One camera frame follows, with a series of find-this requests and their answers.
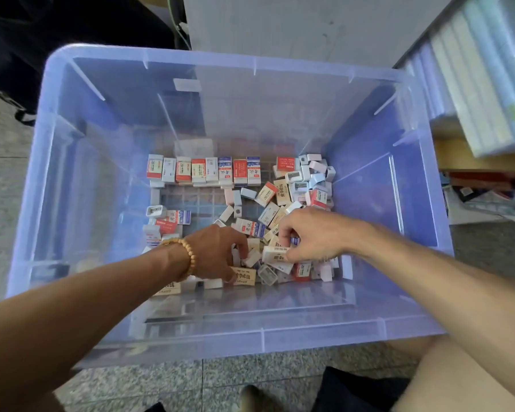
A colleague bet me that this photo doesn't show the person's left hand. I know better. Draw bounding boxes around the person's left hand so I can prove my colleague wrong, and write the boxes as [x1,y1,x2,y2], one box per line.
[182,223,250,284]

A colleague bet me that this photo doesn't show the person's right leg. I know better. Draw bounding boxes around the person's right leg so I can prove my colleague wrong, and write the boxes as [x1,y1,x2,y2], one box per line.
[386,334,515,412]

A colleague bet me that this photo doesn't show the black backpack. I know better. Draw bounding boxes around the black backpack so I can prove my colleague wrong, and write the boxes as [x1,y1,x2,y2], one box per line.
[0,0,177,125]

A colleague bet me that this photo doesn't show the beaded wooden bracelet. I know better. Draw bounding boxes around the beaded wooden bracelet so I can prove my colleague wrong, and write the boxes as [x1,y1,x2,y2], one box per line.
[170,237,199,282]

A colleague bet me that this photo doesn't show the pile of boxed erasers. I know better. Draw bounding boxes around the pile of boxed erasers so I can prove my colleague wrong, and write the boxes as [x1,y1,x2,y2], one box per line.
[141,153,338,297]

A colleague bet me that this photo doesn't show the person's right hand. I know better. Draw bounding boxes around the person's right hand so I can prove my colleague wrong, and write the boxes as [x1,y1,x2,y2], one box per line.
[277,205,366,264]

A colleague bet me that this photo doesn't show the white cabinet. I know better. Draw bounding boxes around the white cabinet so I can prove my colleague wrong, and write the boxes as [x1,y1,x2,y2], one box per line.
[182,0,460,69]

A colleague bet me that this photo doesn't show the stack of white blue books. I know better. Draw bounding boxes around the stack of white blue books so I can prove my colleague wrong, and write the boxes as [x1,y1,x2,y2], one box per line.
[399,0,515,160]

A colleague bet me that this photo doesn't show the green cable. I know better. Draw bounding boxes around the green cable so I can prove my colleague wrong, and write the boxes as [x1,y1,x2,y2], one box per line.
[173,13,194,50]

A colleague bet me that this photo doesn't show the person's left forearm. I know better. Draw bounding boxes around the person's left forearm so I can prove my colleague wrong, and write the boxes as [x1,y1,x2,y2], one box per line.
[0,248,190,412]

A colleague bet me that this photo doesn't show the person's right forearm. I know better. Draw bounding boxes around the person's right forearm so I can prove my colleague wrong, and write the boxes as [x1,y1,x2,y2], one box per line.
[347,220,515,409]

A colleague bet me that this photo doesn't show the clear plastic storage bin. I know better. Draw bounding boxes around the clear plastic storage bin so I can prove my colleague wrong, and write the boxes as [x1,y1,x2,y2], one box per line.
[6,42,456,370]

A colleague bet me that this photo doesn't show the black shorts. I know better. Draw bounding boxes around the black shorts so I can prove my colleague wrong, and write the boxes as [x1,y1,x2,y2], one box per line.
[313,365,413,412]

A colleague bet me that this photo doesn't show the person's left cream clog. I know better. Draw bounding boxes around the person's left cream clog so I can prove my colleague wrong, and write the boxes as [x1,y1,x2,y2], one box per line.
[240,384,263,412]

